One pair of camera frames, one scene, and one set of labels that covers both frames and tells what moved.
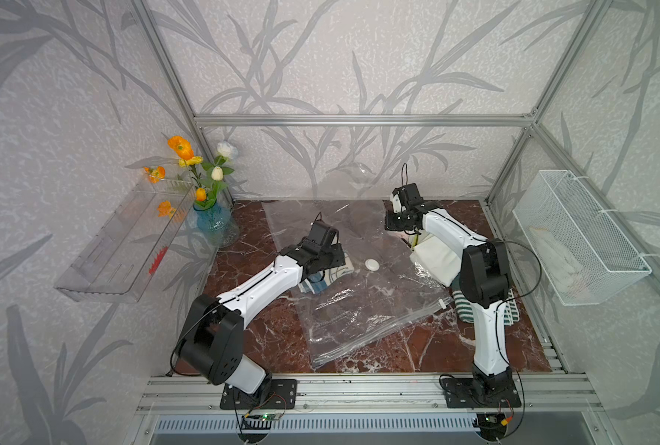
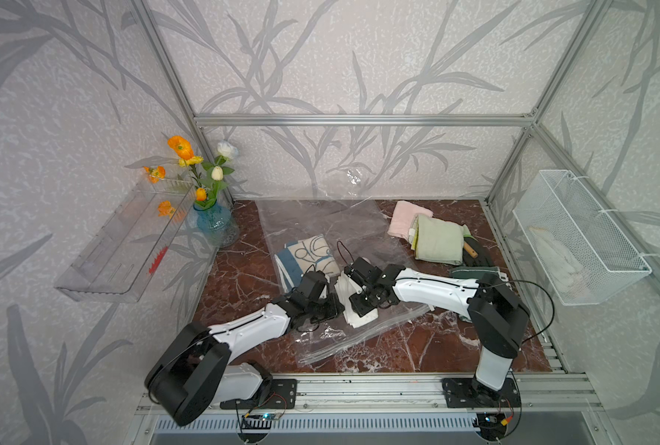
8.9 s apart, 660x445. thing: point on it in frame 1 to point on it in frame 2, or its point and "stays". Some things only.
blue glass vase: [216, 223] stays
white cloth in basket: [567, 272] stays
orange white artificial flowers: [208, 176] stays
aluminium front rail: [200, 395] stays
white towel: [437, 260] to [346, 287]
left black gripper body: [329, 258] to [321, 310]
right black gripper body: [397, 220] to [361, 301]
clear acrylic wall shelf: [121, 258] stays
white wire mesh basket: [585, 260] stays
